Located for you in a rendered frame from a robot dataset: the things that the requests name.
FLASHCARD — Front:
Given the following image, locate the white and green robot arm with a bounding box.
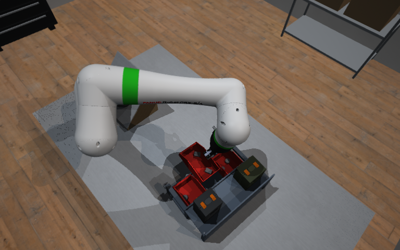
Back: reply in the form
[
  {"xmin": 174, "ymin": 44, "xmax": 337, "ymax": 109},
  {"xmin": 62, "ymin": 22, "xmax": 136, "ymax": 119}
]
[{"xmin": 74, "ymin": 64, "xmax": 251, "ymax": 157}]

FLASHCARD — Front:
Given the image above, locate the dark grey metal shelf rack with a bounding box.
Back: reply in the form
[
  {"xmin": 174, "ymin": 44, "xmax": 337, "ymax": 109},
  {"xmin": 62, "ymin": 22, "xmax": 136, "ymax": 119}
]
[{"xmin": 163, "ymin": 168, "xmax": 275, "ymax": 242}]

